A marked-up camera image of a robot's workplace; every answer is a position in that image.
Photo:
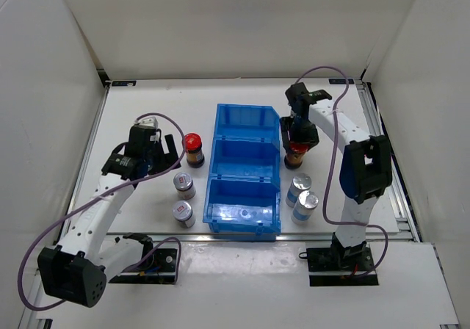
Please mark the middle blue storage bin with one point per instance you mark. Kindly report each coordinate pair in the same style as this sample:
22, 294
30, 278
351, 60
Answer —
245, 159

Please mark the right far silver-lid bottle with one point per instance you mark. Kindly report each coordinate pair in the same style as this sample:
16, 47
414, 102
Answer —
299, 183

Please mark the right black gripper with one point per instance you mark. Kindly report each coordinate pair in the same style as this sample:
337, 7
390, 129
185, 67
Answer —
311, 136

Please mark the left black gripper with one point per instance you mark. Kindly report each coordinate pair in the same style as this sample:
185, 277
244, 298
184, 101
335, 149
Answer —
167, 158

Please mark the near blue storage bin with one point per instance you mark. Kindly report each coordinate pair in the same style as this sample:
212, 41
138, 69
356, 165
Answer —
242, 206

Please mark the right near silver-lid bottle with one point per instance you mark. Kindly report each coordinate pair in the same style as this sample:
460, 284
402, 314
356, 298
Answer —
304, 207

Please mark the left blue corner label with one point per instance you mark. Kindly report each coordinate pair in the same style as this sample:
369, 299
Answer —
123, 83

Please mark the blue storage bin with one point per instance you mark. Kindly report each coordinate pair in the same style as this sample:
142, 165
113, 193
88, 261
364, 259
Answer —
247, 122
242, 206
245, 159

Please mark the red-lid sauce jar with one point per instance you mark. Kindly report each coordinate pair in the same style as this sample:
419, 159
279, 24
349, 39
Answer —
294, 155
194, 153

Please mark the far blue storage bin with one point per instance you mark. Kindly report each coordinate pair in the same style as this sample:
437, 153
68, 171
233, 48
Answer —
247, 122

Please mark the left near silver-lid jar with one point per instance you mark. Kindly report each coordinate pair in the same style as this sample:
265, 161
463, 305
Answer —
183, 214

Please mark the silver-lid jar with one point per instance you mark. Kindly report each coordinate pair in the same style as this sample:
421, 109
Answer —
183, 214
184, 185

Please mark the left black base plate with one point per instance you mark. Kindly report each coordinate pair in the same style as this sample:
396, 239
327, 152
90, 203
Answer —
162, 270

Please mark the blue corner label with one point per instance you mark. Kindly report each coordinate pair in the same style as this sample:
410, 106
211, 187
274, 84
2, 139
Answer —
123, 83
338, 81

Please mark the silver-lid bottle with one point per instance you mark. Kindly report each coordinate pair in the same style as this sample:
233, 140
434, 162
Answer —
304, 207
299, 183

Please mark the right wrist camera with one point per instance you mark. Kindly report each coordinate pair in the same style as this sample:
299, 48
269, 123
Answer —
298, 97

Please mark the left far silver-lid jar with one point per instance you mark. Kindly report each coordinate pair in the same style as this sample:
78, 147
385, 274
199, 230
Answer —
184, 185

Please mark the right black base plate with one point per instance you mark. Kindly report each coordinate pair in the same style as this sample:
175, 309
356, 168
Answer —
324, 271

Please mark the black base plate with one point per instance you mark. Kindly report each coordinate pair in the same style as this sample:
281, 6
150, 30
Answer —
324, 271
162, 270

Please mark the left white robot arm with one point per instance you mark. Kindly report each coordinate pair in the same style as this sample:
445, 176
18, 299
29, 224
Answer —
77, 269

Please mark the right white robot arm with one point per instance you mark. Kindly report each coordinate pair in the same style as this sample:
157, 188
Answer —
365, 171

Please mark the right blue corner label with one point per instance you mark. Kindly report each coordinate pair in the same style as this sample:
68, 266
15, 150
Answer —
338, 81

